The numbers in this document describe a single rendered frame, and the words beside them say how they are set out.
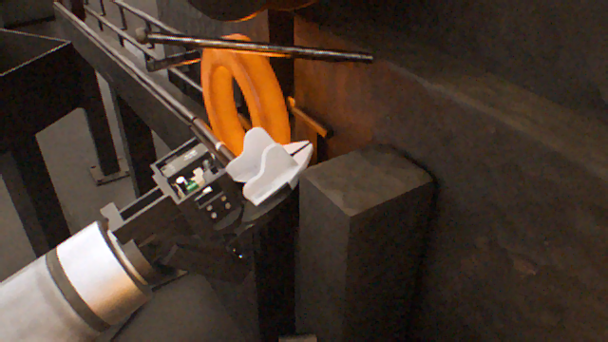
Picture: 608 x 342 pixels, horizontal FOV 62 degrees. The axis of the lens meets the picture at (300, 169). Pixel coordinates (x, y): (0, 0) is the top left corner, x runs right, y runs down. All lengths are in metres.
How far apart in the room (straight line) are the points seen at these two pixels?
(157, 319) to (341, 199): 1.02
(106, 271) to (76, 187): 1.43
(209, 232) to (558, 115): 0.31
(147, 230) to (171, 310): 0.92
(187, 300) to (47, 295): 0.94
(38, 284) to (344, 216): 0.27
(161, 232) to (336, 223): 0.17
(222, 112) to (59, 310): 0.33
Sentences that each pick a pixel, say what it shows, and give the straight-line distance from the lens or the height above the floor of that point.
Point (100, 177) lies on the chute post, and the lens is 1.89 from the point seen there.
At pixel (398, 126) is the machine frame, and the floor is 0.82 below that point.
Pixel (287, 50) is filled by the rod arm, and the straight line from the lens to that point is 0.46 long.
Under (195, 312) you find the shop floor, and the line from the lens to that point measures 1.38.
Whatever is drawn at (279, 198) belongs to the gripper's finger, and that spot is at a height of 0.74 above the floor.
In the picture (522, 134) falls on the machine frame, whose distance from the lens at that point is 0.39.
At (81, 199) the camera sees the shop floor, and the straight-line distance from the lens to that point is 1.83.
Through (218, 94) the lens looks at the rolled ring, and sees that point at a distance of 0.68.
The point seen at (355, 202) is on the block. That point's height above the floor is 0.80.
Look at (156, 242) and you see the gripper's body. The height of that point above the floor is 0.72.
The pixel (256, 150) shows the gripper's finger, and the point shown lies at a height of 0.77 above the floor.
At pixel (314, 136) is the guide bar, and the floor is 0.75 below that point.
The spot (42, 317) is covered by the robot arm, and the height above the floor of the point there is 0.71.
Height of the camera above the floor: 1.05
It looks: 36 degrees down
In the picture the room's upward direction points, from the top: straight up
